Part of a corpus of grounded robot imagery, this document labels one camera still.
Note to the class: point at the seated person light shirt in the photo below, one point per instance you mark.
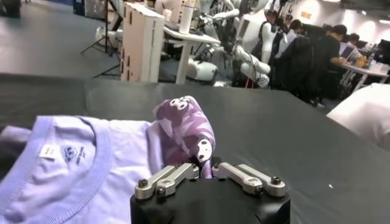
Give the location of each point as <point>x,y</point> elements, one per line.
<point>289,36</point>

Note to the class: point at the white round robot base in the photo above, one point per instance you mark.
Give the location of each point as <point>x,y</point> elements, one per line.
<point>114,38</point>

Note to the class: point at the lavender t-shirt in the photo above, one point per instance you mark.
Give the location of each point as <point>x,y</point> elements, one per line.
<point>76,170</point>

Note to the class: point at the person in white shirt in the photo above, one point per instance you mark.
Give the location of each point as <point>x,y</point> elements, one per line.
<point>362,115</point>

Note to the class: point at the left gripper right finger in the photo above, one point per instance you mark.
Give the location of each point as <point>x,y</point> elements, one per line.
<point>246,181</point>

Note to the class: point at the white office desk with laptops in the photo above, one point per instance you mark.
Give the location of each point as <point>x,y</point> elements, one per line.
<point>365,71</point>

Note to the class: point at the white standing desk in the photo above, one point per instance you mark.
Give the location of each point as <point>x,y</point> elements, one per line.
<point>189,39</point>

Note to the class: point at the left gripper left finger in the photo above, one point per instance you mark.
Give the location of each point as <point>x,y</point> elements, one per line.
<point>170,181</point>

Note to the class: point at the black table cover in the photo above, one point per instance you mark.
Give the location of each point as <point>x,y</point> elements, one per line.
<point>289,152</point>

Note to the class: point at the white humanoid robot with base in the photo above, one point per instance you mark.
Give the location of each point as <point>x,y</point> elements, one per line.
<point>253,30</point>

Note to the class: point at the tall white cardboard box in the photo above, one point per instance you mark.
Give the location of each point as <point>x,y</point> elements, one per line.
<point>141,42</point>

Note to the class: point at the white tumbler bottle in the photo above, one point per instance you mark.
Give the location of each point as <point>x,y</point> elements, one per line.
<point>186,18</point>

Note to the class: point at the black monitor tripod stand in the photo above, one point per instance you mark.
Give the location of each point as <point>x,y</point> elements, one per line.
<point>106,30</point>

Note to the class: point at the seated person black shirt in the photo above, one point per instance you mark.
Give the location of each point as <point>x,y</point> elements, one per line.
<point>330,51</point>

